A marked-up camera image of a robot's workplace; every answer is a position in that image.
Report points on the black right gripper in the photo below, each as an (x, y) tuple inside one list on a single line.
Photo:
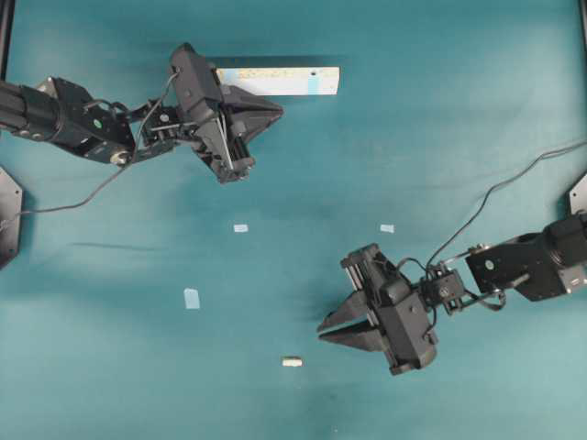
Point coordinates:
[(354, 321)]

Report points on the black frame bar left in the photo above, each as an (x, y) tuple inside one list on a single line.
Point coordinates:
[(7, 19)]

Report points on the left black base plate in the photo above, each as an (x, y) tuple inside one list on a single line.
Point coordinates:
[(11, 204)]

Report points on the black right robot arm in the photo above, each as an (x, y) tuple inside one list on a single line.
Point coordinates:
[(540, 266)]

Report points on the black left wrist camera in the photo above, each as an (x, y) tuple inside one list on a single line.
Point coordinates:
[(195, 85)]

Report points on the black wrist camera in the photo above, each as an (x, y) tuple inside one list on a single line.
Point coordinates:
[(195, 85), (410, 344)]

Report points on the small wooden dowel rod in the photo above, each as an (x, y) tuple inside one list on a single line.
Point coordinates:
[(292, 362)]

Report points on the blue tape marker lower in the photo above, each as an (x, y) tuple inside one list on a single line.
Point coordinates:
[(191, 299)]

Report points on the black frame bar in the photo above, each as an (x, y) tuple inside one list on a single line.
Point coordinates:
[(583, 11), (7, 19)]

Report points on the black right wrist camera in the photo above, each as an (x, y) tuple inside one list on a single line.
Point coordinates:
[(410, 344)]

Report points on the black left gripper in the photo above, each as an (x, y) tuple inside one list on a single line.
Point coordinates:
[(222, 142)]

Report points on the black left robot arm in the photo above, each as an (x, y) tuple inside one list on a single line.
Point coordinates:
[(65, 115)]

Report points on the white wooden board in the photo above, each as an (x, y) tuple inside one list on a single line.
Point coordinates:
[(288, 81)]

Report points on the black frame bar right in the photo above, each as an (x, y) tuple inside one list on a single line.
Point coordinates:
[(583, 11)]

